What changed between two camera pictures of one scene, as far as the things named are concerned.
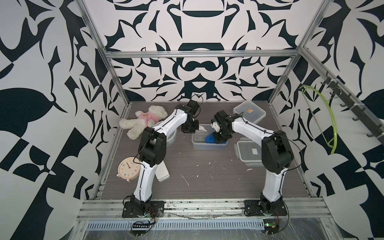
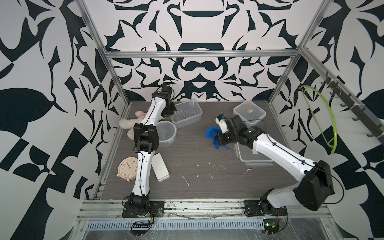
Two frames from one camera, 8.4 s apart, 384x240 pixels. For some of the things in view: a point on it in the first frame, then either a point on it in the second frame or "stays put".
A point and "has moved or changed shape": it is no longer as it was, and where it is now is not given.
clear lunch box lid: [249, 152] stays put
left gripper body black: [191, 127] to [170, 110]
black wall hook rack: [373, 127] stays put
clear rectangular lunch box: [204, 133] has moved or changed shape
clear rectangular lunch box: [250, 111] stays put
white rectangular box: [162, 173] stays put
